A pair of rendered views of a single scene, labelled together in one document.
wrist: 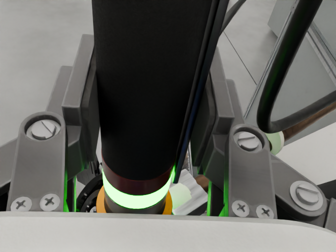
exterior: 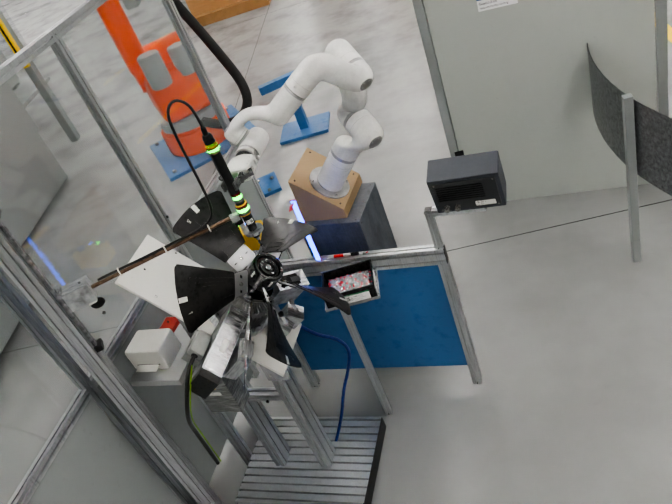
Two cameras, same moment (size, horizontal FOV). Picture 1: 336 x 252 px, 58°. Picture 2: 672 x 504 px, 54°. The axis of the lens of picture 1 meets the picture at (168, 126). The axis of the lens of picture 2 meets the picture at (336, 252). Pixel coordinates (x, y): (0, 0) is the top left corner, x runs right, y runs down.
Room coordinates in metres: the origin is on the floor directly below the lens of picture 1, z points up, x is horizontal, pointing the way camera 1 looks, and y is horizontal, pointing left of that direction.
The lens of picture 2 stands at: (1.55, 1.38, 2.53)
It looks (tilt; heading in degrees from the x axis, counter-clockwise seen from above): 36 degrees down; 216
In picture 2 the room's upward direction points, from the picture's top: 23 degrees counter-clockwise
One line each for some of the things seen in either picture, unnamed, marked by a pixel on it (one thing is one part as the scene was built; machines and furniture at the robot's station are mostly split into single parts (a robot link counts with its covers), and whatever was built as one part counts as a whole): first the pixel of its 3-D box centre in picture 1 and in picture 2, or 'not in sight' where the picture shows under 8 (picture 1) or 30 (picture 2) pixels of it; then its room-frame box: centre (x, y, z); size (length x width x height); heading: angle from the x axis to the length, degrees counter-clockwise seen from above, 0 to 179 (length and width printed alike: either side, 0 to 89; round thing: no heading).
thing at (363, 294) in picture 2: not in sight; (349, 284); (-0.14, 0.15, 0.84); 0.22 x 0.17 x 0.07; 115
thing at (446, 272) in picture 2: not in sight; (461, 325); (-0.36, 0.48, 0.39); 0.04 x 0.04 x 0.78; 9
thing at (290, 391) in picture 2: not in sight; (300, 409); (0.23, -0.07, 0.45); 0.09 x 0.04 x 0.91; 9
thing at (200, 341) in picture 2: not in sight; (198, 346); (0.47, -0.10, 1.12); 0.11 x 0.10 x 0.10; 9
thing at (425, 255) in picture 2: not in sight; (343, 263); (-0.29, 0.05, 0.82); 0.90 x 0.04 x 0.08; 99
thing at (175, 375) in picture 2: not in sight; (173, 348); (0.28, -0.52, 0.84); 0.36 x 0.24 x 0.03; 9
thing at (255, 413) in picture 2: not in sight; (242, 392); (0.27, -0.30, 0.57); 0.09 x 0.04 x 1.15; 9
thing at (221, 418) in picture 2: not in sight; (216, 411); (0.28, -0.52, 0.41); 0.04 x 0.04 x 0.83; 9
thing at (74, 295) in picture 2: not in sight; (77, 294); (0.52, -0.44, 1.40); 0.10 x 0.07 x 0.08; 134
